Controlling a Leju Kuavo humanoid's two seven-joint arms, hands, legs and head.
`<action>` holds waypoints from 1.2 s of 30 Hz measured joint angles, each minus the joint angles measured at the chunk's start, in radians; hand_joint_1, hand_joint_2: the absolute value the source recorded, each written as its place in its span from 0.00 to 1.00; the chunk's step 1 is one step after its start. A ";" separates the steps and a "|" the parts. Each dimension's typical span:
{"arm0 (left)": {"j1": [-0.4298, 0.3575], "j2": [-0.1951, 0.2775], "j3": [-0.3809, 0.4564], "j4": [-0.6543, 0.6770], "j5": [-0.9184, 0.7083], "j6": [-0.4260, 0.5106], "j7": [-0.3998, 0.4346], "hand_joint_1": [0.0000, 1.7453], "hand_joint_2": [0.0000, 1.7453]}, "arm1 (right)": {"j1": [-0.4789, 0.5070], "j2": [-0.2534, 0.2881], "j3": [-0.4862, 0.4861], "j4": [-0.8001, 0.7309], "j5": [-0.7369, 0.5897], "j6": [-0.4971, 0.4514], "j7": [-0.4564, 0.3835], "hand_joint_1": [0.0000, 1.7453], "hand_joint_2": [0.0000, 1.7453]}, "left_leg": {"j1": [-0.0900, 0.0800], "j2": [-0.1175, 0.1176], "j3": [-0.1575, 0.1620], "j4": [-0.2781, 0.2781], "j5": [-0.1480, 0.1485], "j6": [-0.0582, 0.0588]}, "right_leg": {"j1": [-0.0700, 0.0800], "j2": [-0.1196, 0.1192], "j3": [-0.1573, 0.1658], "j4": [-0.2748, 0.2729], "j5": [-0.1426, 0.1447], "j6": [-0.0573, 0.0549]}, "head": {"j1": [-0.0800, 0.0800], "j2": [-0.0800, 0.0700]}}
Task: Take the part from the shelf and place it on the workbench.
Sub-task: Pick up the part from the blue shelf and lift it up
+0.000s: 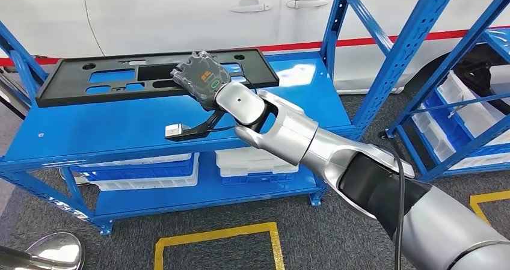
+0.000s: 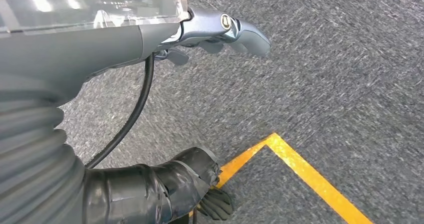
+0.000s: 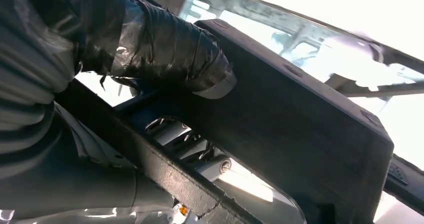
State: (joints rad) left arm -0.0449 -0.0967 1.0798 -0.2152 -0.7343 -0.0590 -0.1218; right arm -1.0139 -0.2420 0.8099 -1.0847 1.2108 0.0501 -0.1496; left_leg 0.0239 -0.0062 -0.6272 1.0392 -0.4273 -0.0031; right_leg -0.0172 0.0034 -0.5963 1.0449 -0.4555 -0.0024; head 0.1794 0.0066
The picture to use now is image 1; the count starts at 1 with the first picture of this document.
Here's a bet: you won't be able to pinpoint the red barrier belt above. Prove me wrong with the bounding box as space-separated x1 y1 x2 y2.
0 29 510 68

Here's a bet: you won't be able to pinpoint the black right wrist camera bracket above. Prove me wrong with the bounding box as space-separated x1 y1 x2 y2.
165 108 226 143

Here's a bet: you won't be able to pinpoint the blue metal shelf rack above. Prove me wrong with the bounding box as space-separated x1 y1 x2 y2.
0 0 463 236
378 0 510 183

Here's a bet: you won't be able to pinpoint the black licence plate frame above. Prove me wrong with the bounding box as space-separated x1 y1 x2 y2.
35 48 280 108

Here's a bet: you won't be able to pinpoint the black plastic parts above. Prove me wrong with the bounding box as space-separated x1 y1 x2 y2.
454 59 510 114

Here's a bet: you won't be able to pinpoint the white car door handle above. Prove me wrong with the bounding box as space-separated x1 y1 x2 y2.
286 0 330 9
230 0 273 13

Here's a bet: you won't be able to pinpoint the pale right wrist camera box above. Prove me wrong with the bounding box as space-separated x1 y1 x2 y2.
165 123 185 138

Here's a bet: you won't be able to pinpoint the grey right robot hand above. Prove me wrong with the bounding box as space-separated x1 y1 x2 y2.
170 50 233 112

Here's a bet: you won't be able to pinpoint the white car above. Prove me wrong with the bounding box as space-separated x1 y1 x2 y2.
0 0 510 96

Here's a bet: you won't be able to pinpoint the chrome stanchion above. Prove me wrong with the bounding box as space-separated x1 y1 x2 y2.
0 231 87 270

